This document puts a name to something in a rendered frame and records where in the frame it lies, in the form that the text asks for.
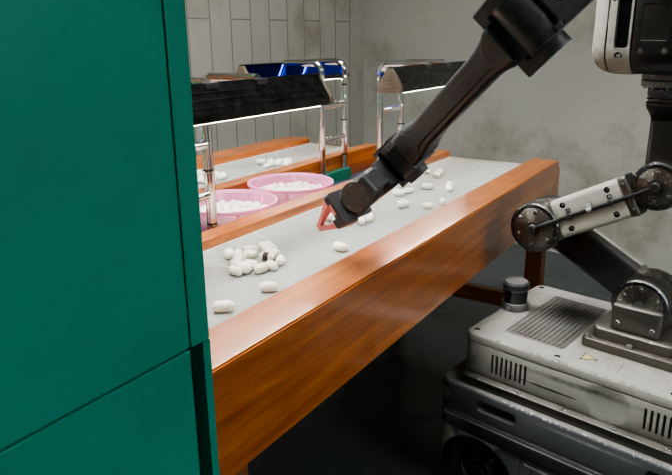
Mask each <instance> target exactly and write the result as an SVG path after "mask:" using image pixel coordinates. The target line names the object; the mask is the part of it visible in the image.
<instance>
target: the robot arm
mask: <svg viewBox="0 0 672 475"><path fill-rule="evenodd" d="M592 1H594V0H486V1H485V2H484V3H483V5H482V6H481V7H480V8H479V10H478V11H477V12H476V13H475V15H474V16H473V17H472V18H473V19H474V20H475V21H476V22H477V23H478V24H479V25H480V26H481V27H482V28H483V29H484V31H483V32H482V34H481V38H480V40H479V42H478V44H477V46H476V48H475V50H474V51H473V53H472V54H471V55H470V57H469V58H468V59H467V60H466V62H465V63H464V64H463V65H462V66H461V67H460V68H459V70H458V71H457V72H456V73H455V74H454V75H453V77H452V78H451V79H450V80H449V81H448V82H447V84H446V85H445V86H444V87H443V88H442V89H441V91H440V92H439V93H438V94H437V95H436V96H435V97H434V99H433V100H432V101H431V102H430V103H429V104H428V106H427V107H426V108H425V109H424V110H423V111H422V113H421V114H420V115H419V116H418V117H417V118H416V119H414V120H412V121H411V122H409V123H408V124H406V125H405V126H404V127H403V128H402V129H401V130H400V131H399V132H398V133H397V132H396V133H394V134H393V135H392V136H390V138H389V139H388V140H387V141H386V142H385V143H384V144H383V145H382V146H381V147H380V148H379V149H378V150H377V151H376V152H375V153H374V154H373V156H374V157H375V158H376V161H375V162H374V163H373V164H372V165H371V167H370V168H369V169H367V170H366V171H365V172H364V173H361V174H360V175H358V176H357V177H356V178H354V179H353V180H351V181H350V182H348V183H347V184H346V185H344V187H343V188H342V189H339V190H337V191H334V192H331V193H328V194H327V195H326V196H324V197H323V200H324V203H323V207H322V211H321V214H320V217H319V219H318V222H317V224H316V227H317V228H318V230H319V231H325V230H331V229H341V228H345V227H347V226H349V225H351V224H354V223H355V222H357V221H358V220H359V219H358V218H359V217H362V216H364V215H366V214H367V215H368V214H369V213H370V212H372V209H371V207H370V206H372V205H373V204H374V203H375V202H377V201H378V200H379V199H380V198H381V197H383V196H384V195H385V194H387V193H388V192H389V191H390V190H392V189H393V188H394V187H396V186H397V185H398V184H399V185H401V186H402V187H404V186H405V185H406V184H407V183H408V182H410V183H411V184H412V183H413V182H414V181H416V180H417V179H418V178H419V177H420V176H421V175H422V174H423V173H424V172H425V171H427V170H428V169H429V168H428V167H427V164H426V163H425V161H426V160H427V159H428V158H430V157H431V156H432V155H433V154H434V153H435V149H436V148H437V147H438V145H439V142H440V140H441V138H442V136H443V135H444V134H445V132H446V131H447V130H448V129H449V128H450V127H451V126H452V125H453V124H454V123H455V122H456V121H457V120H458V119H459V118H460V117H461V116H462V115H463V113H464V112H465V111H466V110H467V109H468V108H469V107H470V106H471V105H472V104H473V103H474V102H475V101H476V100H477V99H478V98H479V97H480V96H481V95H482V94H483V93H484V92H485V91H486V90H487V89H488V88H489V87H490V86H491V85H492V84H493V83H494V82H495V81H496V80H497V79H498V78H499V77H500V76H501V75H502V74H503V73H504V72H506V71H507V70H509V69H511V68H514V67H516V66H517V65H518V66H519V67H520V68H521V70H522V71H523V72H524V73H525V74H526V75H527V76H528V77H529V78H530V77H531V76H533V75H534V73H535V72H537V71H538V70H539V69H540V68H541V67H542V66H544V64H545V63H547V62H548V61H549V60H550V59H551V58H552V57H553V56H554V55H555V54H556V53H557V52H558V51H559V50H561V49H562V47H564V46H565V45H566V44H567V43H568V42H569V41H570V40H572V38H571V37H570V36H569V35H568V34H567V33H566V32H565V30H564V28H565V27H566V26H567V25H568V24H569V23H570V22H571V21H572V20H573V19H575V18H576V17H577V16H578V15H579V14H580V13H581V12H582V11H583V10H584V9H585V8H586V7H587V6H588V5H589V4H590V3H591V2H592ZM613 1H614V2H616V1H617V0H613ZM331 212H332V213H333V215H334V218H335V219H334V220H333V223H331V224H326V225H325V224H324V222H325V221H326V219H327V217H328V216H329V214H330V213H331Z"/></svg>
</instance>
